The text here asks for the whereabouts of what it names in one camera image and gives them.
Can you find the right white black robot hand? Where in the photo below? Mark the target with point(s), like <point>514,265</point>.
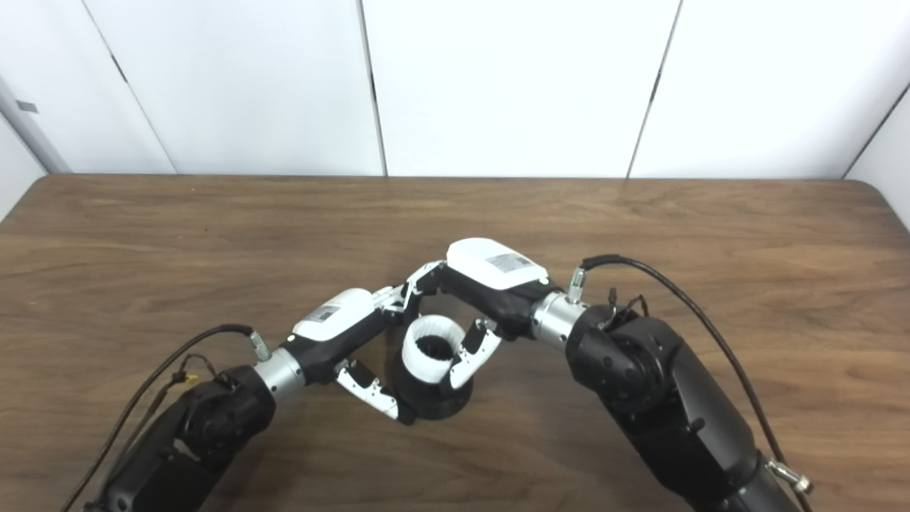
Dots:
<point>498,277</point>

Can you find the round black plastic part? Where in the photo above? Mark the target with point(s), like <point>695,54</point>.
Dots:
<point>430,402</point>

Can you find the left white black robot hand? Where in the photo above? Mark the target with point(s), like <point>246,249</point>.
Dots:
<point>330,327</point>

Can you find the small gray wall tag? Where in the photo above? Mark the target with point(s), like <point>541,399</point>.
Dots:
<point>27,107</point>

